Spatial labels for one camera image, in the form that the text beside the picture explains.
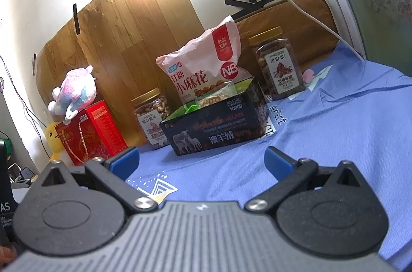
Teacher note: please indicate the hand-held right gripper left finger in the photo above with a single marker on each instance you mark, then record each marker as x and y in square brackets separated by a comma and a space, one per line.
[125, 163]

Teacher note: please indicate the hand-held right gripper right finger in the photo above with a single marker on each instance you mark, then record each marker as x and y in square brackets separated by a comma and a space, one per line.
[276, 162]

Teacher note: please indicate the black cardboard box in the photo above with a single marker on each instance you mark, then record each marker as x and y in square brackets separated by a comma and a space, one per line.
[219, 127]

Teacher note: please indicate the bright green snack packet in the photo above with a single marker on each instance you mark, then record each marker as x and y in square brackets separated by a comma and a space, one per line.
[191, 109]

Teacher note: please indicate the pumpkin seed packet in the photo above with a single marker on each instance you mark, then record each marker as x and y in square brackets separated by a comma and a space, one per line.
[214, 99]

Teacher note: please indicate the red gift box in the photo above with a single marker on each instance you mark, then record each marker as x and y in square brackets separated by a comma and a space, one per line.
[99, 130]

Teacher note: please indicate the nut jar with purple label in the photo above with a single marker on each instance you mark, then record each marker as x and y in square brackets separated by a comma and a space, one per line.
[151, 120]

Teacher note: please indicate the yellow duck plush toy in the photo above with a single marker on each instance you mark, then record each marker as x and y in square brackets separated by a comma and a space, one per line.
[54, 143]

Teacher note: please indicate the blue printed tablecloth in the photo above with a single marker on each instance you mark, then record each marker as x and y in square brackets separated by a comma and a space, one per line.
[338, 130]

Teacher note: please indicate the pink and blue plush toy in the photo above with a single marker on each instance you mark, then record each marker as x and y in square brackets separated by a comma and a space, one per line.
[77, 88]

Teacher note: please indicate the nut jar with green label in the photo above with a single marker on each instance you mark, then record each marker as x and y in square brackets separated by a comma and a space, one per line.
[280, 66]

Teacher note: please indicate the pink snack bag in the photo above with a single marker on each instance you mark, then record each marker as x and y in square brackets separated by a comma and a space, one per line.
[199, 66]

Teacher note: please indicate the wooden board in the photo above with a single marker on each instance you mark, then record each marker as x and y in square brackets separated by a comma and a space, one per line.
[128, 33]

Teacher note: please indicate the brown padded board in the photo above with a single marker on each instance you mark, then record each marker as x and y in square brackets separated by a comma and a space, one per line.
[289, 17]

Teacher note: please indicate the glass door with white frame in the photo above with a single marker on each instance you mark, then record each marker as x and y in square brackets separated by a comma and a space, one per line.
[379, 1]

